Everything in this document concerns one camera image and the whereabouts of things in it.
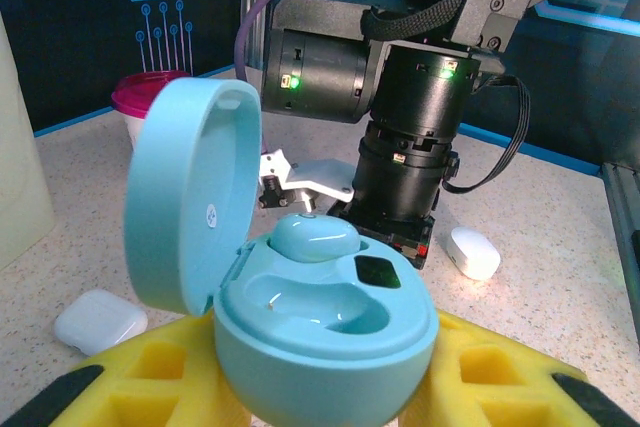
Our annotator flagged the light blue earbud case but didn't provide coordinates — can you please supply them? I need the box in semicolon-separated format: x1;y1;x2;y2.
122;75;441;426

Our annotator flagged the black flat ribbon cable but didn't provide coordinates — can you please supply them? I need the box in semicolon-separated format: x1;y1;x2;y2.
439;74;531;194

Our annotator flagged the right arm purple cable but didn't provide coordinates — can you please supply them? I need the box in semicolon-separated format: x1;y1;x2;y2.
233;0;369;73

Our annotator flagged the aluminium frame side rail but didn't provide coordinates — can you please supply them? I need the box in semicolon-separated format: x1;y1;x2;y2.
601;161;640;308

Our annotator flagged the black braided cable sleeve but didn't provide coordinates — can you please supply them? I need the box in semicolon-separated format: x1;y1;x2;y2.
359;0;471;41

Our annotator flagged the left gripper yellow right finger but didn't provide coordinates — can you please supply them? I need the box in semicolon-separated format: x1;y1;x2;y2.
394;309;640;427

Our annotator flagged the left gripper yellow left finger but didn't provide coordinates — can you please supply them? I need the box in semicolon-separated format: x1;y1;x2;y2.
0;310;254;427

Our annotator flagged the white rectangular earbud case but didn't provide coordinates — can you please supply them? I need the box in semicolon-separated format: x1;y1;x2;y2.
53;288;150;357

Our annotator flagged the white oval earbud case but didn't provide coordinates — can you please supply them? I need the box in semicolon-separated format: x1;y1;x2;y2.
445;226;502;282

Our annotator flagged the magenta lidded white cup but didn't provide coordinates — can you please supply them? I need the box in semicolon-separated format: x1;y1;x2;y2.
110;70;194;151

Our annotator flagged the light blue wireless earbud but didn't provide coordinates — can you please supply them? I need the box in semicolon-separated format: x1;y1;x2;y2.
268;213;361;264

